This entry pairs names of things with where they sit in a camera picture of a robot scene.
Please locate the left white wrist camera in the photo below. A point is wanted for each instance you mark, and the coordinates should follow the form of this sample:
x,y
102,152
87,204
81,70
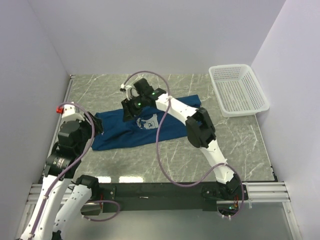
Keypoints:
x,y
69,112

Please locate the aluminium frame rail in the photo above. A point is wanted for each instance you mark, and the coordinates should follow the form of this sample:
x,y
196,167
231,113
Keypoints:
x,y
267,192

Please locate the white plastic perforated basket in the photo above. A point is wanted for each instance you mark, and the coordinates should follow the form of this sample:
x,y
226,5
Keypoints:
x,y
237,90

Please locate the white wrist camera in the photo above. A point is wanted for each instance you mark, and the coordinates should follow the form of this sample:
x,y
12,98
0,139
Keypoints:
x,y
128,90
69,112

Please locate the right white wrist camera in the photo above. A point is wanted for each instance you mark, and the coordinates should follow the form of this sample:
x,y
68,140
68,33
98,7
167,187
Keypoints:
x,y
128,90

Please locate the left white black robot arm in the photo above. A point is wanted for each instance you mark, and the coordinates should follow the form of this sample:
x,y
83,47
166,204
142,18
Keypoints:
x,y
50,218

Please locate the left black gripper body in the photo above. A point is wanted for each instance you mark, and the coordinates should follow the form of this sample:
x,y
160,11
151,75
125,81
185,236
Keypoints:
x,y
97,124

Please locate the blue cartoon print t-shirt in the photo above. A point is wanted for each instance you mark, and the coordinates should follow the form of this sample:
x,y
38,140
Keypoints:
x,y
142,130

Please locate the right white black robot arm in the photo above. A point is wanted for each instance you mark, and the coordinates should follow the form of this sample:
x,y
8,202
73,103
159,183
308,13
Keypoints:
x,y
200,130

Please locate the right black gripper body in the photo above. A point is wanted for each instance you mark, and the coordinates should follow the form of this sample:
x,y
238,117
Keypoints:
x,y
127,110

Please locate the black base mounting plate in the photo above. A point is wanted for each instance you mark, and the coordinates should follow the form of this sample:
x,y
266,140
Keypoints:
x,y
167,196

